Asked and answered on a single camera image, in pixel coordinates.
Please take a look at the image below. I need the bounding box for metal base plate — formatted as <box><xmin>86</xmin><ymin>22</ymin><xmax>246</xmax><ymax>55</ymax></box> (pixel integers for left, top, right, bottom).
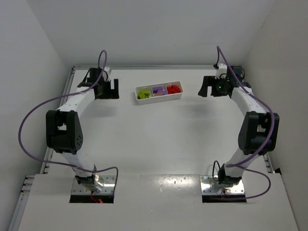
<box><xmin>200</xmin><ymin>175</ymin><xmax>245</xmax><ymax>196</ymax></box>
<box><xmin>71</xmin><ymin>175</ymin><xmax>116</xmax><ymax>196</ymax></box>

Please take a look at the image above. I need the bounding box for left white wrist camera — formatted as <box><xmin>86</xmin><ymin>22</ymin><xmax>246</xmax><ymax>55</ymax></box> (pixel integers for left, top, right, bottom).
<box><xmin>103</xmin><ymin>67</ymin><xmax>112</xmax><ymax>81</ymax></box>

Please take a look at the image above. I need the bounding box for green square lego brick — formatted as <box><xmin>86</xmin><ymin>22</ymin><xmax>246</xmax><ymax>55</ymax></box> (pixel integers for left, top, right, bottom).
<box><xmin>137</xmin><ymin>90</ymin><xmax>151</xmax><ymax>100</ymax></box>

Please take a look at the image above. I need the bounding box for red lego brick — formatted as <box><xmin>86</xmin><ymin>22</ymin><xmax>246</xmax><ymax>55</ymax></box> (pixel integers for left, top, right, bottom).
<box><xmin>167</xmin><ymin>86</ymin><xmax>177</xmax><ymax>94</ymax></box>

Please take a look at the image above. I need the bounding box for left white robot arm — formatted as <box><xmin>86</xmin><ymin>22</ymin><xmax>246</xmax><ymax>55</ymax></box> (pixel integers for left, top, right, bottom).
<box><xmin>46</xmin><ymin>67</ymin><xmax>119</xmax><ymax>189</ymax></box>

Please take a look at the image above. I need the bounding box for purple lego piece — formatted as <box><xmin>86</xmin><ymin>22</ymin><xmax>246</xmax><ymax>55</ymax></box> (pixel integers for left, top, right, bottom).
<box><xmin>152</xmin><ymin>86</ymin><xmax>167</xmax><ymax>96</ymax></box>

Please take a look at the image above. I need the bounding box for white three-compartment tray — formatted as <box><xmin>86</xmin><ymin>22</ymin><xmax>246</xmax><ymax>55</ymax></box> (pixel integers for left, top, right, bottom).
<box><xmin>135</xmin><ymin>81</ymin><xmax>183</xmax><ymax>105</ymax></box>

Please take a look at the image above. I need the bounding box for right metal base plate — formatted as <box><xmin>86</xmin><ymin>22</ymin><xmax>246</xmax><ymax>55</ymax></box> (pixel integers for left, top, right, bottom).
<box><xmin>200</xmin><ymin>175</ymin><xmax>245</xmax><ymax>196</ymax></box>

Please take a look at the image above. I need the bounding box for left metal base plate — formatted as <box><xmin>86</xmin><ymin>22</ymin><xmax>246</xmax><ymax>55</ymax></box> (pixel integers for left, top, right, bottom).
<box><xmin>71</xmin><ymin>175</ymin><xmax>116</xmax><ymax>196</ymax></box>

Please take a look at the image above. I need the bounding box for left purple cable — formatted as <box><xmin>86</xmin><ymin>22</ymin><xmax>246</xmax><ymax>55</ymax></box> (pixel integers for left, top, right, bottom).
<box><xmin>18</xmin><ymin>49</ymin><xmax>119</xmax><ymax>191</ymax></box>

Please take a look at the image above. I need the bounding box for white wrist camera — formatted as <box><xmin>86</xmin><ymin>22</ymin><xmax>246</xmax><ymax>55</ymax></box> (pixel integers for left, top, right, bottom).
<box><xmin>215</xmin><ymin>63</ymin><xmax>228</xmax><ymax>79</ymax></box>
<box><xmin>103</xmin><ymin>67</ymin><xmax>112</xmax><ymax>81</ymax></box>

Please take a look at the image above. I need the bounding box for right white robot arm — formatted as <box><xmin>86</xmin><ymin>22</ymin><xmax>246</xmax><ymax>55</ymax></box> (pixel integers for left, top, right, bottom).
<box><xmin>198</xmin><ymin>64</ymin><xmax>280</xmax><ymax>185</ymax></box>

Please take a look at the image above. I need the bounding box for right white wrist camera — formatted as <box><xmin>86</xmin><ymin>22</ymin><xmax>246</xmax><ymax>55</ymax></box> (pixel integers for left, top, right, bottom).
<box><xmin>215</xmin><ymin>63</ymin><xmax>228</xmax><ymax>79</ymax></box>

